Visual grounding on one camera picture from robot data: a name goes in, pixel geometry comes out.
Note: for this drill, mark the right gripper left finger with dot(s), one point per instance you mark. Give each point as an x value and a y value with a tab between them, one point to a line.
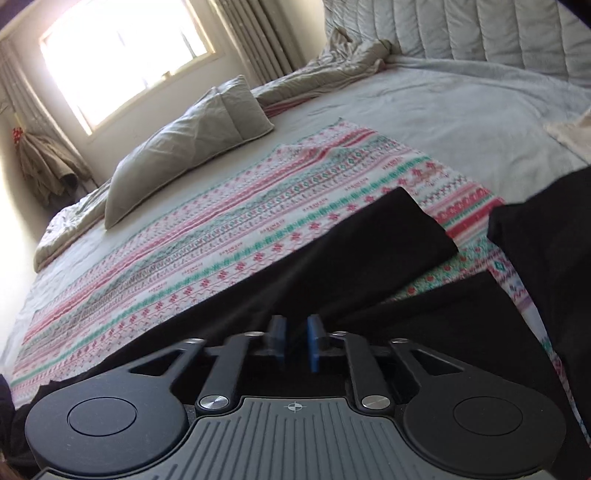
124	419

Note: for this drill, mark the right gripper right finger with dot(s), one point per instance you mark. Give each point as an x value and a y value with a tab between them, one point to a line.
456	417

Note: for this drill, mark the black pants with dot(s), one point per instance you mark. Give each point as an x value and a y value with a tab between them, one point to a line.
304	365

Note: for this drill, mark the red green patterned blanket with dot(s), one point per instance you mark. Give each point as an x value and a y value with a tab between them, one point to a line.
231	239

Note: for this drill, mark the beige hanging coat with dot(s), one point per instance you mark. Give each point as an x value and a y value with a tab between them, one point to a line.
49	168

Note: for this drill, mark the grey bed sheet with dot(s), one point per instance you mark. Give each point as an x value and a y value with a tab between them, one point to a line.
483	120

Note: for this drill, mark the cream cloth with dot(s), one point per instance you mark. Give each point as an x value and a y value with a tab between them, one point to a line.
574	135

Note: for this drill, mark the grey pillow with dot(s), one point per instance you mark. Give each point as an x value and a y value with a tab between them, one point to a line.
226	117

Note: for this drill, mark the crumpled grey quilt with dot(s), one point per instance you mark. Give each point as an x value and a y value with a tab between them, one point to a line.
343	61

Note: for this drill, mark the grey quilted headboard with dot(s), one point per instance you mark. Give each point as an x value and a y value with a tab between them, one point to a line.
540	36

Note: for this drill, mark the beige curtain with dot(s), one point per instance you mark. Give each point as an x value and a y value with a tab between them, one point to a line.
262	36

